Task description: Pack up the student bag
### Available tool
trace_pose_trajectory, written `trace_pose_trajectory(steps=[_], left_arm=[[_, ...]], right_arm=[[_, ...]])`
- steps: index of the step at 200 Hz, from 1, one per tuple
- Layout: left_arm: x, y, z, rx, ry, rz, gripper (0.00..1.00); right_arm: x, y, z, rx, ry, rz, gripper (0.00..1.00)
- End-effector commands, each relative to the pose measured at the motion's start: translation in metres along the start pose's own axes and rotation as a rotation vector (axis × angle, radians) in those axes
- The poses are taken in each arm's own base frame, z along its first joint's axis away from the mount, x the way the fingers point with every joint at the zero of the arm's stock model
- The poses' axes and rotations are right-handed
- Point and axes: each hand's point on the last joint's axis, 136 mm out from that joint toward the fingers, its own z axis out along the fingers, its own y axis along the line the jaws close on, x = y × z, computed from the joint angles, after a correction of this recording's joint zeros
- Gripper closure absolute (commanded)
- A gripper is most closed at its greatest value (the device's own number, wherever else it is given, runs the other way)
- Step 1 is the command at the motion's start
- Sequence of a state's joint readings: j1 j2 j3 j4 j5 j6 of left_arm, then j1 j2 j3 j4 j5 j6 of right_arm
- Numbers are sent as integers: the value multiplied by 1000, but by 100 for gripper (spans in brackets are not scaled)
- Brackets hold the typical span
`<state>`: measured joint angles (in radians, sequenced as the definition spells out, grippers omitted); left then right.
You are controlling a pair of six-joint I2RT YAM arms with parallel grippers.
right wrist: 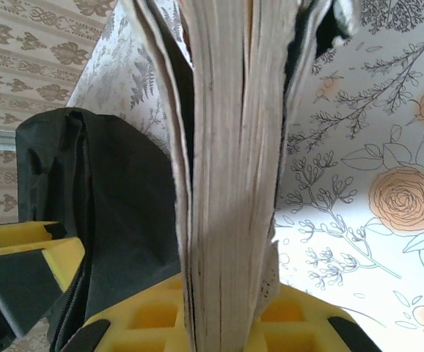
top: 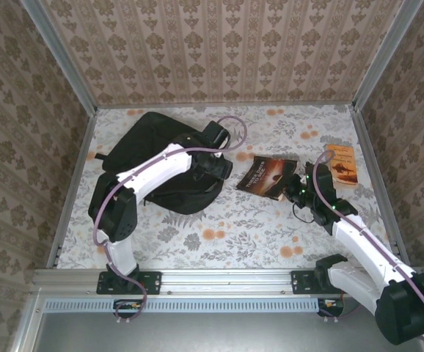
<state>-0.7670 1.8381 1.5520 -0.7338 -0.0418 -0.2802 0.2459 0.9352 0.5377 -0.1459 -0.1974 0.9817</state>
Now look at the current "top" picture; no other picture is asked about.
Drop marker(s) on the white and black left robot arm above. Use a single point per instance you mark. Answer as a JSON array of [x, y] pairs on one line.
[[160, 168]]

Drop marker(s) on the dark sunset cover paperback book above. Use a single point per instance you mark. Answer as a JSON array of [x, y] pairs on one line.
[[267, 176]]

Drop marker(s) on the aluminium frame post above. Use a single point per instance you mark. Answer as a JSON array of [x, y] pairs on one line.
[[63, 58], [383, 58]]

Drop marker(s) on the black fabric backpack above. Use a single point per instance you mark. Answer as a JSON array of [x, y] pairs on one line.
[[142, 146]]

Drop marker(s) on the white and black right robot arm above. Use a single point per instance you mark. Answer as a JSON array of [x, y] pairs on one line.
[[366, 249]]

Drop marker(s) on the grey sheet metal panel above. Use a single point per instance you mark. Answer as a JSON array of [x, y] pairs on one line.
[[215, 333]]

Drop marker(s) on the aluminium mounting rail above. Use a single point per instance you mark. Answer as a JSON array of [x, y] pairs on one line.
[[226, 282]]

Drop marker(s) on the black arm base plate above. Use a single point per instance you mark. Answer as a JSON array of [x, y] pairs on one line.
[[149, 282], [302, 282]]

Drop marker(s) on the orange cover paperback book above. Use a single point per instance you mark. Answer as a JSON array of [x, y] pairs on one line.
[[344, 165]]

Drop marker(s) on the floral printed table cover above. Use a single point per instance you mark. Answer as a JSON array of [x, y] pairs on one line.
[[226, 238]]

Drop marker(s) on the aluminium side rail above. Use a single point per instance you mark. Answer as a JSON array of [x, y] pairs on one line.
[[83, 146], [378, 183]]

